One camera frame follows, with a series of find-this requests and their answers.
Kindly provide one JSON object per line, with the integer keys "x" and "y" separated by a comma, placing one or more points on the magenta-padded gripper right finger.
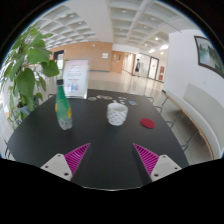
{"x": 148, "y": 158}

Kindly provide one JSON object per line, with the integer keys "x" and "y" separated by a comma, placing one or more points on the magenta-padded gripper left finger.
{"x": 75, "y": 156}

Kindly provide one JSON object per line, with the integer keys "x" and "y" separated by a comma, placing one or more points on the green plastic drink bottle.
{"x": 63, "y": 110}

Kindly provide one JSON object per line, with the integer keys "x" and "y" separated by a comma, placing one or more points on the flat round red coaster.
{"x": 147, "y": 123}

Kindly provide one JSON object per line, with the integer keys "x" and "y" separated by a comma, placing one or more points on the row of black chairs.
{"x": 172, "y": 125}

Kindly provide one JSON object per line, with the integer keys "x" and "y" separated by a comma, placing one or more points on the white dotted mug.
{"x": 117, "y": 115}

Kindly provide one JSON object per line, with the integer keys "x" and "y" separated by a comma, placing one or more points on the blue rectangular card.
{"x": 132, "y": 103}

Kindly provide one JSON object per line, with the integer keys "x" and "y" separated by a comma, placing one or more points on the round colourful sticker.
{"x": 100, "y": 97}
{"x": 92, "y": 98}
{"x": 108, "y": 97}

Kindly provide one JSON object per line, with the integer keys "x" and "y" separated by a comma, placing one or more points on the small white sticker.
{"x": 122, "y": 102}
{"x": 121, "y": 98}

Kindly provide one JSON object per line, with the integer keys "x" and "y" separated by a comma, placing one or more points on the long white bench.
{"x": 200, "y": 116}

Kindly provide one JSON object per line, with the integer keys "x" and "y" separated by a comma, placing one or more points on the clear acrylic table sign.
{"x": 76, "y": 78}

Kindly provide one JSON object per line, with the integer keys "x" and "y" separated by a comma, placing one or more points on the glass double door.
{"x": 153, "y": 68}

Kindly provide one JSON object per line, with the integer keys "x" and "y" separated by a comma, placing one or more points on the person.
{"x": 137, "y": 66}

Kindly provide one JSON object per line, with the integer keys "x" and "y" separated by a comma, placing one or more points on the green leafy potted plant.
{"x": 36, "y": 55}

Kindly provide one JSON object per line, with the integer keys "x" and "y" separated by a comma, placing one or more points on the framed landscape picture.
{"x": 208, "y": 55}

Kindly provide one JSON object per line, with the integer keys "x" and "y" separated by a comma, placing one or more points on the recessed ceiling lights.
{"x": 123, "y": 11}

